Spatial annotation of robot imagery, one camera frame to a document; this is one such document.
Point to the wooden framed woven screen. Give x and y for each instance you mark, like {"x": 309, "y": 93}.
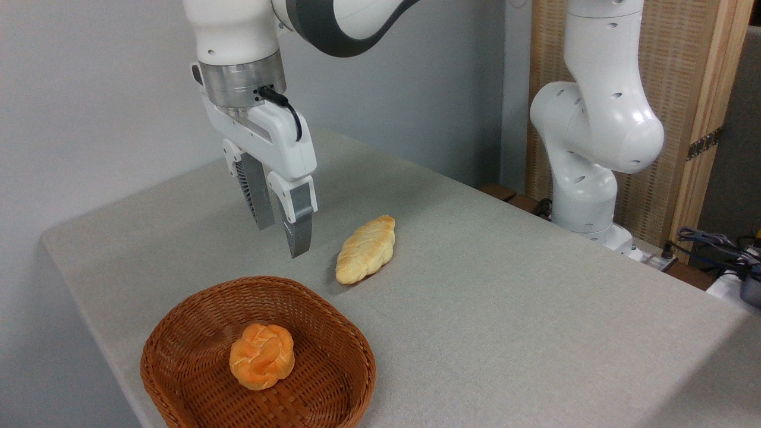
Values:
{"x": 684, "y": 89}

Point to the grey device box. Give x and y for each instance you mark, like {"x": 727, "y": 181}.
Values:
{"x": 752, "y": 290}

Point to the brown wooden block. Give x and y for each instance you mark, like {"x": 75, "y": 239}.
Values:
{"x": 524, "y": 203}
{"x": 498, "y": 191}

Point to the long braided bread loaf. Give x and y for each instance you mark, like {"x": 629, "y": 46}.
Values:
{"x": 365, "y": 248}

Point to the brown wicker basket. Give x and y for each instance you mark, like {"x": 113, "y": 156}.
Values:
{"x": 196, "y": 351}

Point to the round braided bread roll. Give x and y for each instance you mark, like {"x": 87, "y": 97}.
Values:
{"x": 262, "y": 355}

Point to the metal screen hinge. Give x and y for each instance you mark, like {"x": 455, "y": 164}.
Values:
{"x": 704, "y": 144}

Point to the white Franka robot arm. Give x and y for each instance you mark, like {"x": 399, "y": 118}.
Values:
{"x": 600, "y": 119}

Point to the grey tablecloth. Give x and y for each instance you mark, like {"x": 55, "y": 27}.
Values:
{"x": 475, "y": 309}

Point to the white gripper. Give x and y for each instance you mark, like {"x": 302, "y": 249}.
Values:
{"x": 279, "y": 142}

